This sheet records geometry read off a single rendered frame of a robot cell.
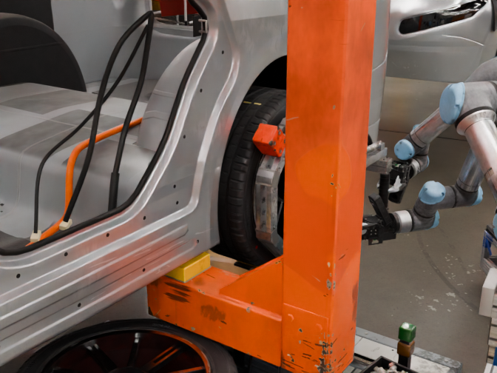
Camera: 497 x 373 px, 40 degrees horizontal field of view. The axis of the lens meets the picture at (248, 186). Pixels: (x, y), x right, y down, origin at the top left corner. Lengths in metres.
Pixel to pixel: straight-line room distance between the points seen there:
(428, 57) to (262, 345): 3.08
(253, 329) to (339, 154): 0.64
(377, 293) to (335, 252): 1.79
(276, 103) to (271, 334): 0.80
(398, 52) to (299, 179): 3.08
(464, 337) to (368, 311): 0.45
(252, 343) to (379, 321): 1.34
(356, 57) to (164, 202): 0.72
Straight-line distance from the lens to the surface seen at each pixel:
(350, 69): 1.64
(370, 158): 2.39
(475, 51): 4.85
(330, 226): 1.74
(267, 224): 2.27
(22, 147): 2.50
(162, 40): 4.06
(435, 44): 4.73
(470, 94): 2.04
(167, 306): 2.23
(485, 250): 3.67
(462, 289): 3.68
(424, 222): 2.35
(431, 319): 3.38
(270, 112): 2.30
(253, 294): 2.00
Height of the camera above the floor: 1.70
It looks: 20 degrees down
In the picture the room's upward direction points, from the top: straight up
